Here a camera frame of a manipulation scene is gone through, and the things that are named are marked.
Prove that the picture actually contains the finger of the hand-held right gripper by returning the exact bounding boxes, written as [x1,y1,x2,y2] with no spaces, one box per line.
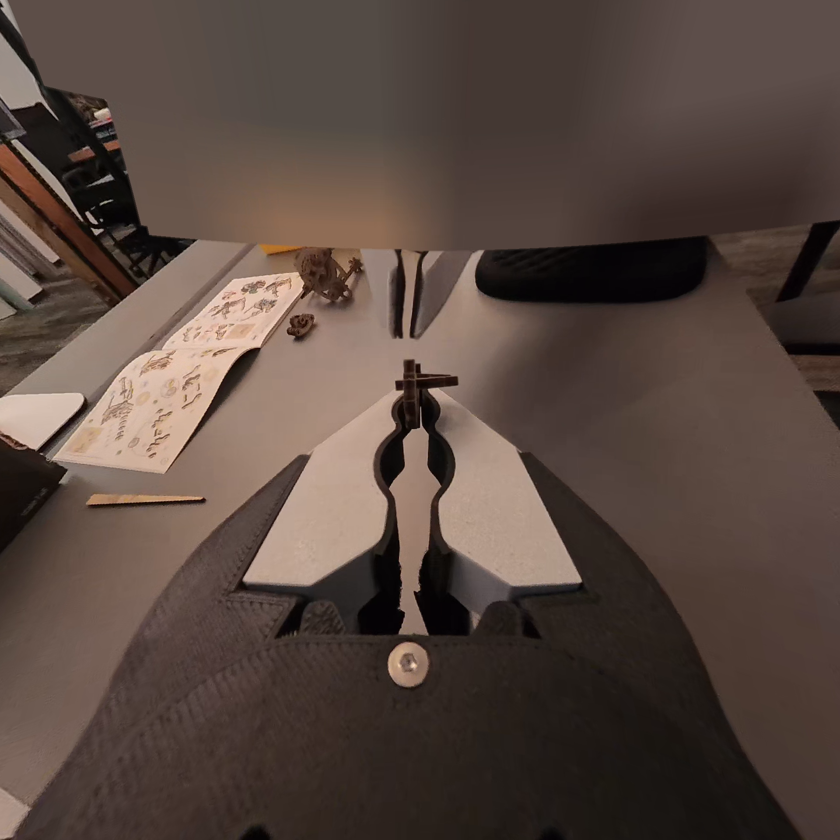
[388,249,409,339]
[410,249,468,339]

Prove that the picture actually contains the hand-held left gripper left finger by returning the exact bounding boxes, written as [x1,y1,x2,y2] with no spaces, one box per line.
[241,392,403,608]

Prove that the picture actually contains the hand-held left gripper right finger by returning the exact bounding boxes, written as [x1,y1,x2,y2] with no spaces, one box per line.
[423,392,585,613]

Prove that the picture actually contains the small wooden model part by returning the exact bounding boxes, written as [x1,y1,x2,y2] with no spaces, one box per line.
[395,359,460,429]

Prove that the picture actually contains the partly built wooden model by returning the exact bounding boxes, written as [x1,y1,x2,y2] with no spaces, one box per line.
[293,246,365,306]

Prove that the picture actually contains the dark model kit box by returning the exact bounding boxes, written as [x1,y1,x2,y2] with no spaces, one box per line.
[0,433,68,553]

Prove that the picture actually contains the thin wooden strip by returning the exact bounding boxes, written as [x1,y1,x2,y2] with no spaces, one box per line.
[86,494,206,508]

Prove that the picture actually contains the open instruction booklet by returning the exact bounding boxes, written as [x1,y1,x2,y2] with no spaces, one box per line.
[54,272,306,475]

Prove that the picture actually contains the pale board with rounded corners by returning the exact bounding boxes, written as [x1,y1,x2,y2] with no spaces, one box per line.
[0,392,88,452]

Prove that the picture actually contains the black chair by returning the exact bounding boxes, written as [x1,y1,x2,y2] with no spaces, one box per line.
[13,88,191,277]

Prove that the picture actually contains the brown wooden beam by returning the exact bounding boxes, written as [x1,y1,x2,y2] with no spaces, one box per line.
[0,141,139,306]

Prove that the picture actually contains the grey chair seat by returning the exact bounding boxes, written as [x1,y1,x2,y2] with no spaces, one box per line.
[764,298,840,358]

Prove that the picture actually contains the dark chair leg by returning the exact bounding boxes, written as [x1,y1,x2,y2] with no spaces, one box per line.
[774,222,840,303]

